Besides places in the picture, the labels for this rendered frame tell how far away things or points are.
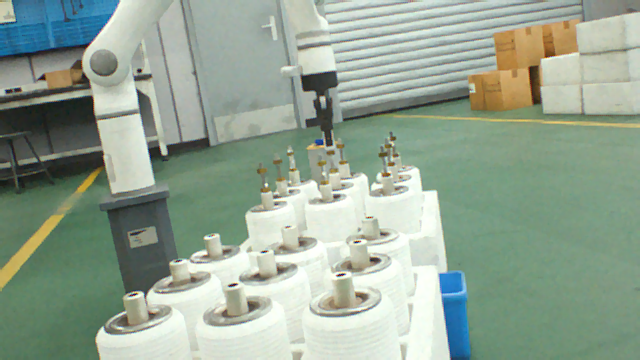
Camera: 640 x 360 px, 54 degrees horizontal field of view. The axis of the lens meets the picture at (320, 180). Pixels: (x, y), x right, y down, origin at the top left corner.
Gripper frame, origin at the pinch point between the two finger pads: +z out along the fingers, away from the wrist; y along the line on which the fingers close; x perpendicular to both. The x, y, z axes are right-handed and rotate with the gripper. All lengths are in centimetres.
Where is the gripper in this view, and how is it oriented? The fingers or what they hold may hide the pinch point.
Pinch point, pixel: (328, 141)
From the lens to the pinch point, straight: 130.4
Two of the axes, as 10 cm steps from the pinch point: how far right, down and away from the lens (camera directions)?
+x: -9.9, 1.5, 0.1
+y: -0.1, -1.6, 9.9
